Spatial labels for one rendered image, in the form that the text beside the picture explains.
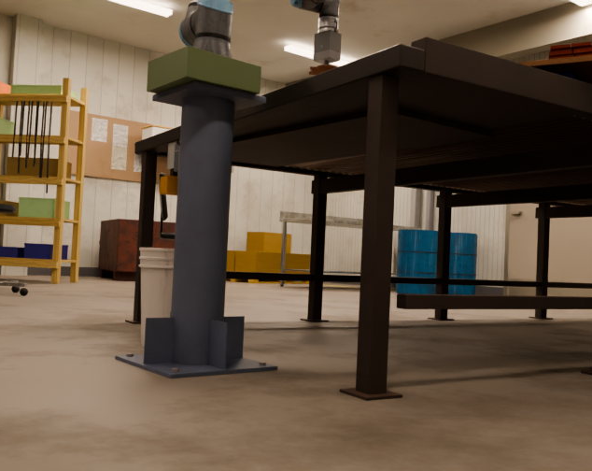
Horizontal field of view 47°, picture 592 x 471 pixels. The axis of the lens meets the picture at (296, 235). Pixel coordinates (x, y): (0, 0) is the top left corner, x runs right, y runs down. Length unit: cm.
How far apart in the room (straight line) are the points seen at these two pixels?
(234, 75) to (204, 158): 27
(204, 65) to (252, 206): 842
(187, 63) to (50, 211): 521
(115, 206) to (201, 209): 726
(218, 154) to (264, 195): 845
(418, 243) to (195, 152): 607
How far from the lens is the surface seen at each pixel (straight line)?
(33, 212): 724
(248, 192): 1043
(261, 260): 917
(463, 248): 839
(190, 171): 215
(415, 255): 804
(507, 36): 824
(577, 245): 819
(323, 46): 264
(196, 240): 213
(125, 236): 812
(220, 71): 212
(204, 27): 228
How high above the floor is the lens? 35
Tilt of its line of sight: 2 degrees up
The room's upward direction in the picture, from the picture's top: 3 degrees clockwise
